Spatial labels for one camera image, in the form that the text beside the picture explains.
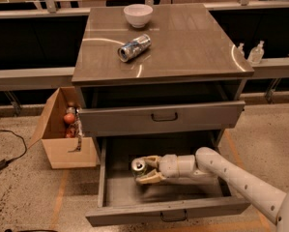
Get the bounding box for snack bags in box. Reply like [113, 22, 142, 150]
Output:
[64, 106, 84, 153]

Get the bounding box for grey drawer cabinet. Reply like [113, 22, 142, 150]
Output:
[71, 3, 255, 138]

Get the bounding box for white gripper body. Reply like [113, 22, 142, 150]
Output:
[159, 155, 196, 178]

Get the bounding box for orange fruit in box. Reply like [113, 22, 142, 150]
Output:
[64, 113, 75, 125]

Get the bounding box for black power cable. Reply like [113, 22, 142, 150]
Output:
[0, 127, 28, 176]

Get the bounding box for upper grey drawer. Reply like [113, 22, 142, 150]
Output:
[79, 101, 245, 137]

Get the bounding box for white bowl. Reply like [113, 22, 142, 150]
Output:
[124, 4, 153, 28]

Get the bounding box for small clear pump bottle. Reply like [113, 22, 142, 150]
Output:
[238, 43, 245, 56]

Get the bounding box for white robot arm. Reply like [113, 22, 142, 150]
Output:
[131, 147, 289, 232]

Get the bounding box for clear sanitizer bottle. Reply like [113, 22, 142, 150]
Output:
[247, 41, 264, 64]

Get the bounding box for cardboard box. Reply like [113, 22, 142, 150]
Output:
[29, 87, 100, 168]

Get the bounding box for open middle grey drawer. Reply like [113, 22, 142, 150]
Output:
[86, 131, 249, 227]

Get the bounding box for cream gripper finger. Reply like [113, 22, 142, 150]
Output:
[142, 156, 160, 168]
[135, 169, 165, 185]

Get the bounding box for blue silver can lying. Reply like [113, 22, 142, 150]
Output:
[118, 34, 152, 62]

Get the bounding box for green soda can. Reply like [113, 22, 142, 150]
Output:
[131, 159, 148, 178]

